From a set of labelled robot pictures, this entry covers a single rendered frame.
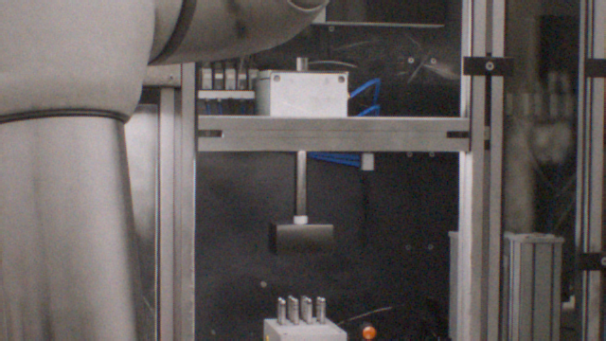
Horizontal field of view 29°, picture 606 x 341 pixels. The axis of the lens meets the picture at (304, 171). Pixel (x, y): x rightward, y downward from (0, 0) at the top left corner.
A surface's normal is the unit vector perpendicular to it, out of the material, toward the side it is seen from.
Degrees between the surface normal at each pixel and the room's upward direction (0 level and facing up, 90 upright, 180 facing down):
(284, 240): 90
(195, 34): 135
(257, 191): 90
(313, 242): 90
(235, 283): 90
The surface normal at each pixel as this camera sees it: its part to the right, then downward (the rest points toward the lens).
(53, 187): 0.22, -0.14
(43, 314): -0.04, -0.11
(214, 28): 0.38, 0.65
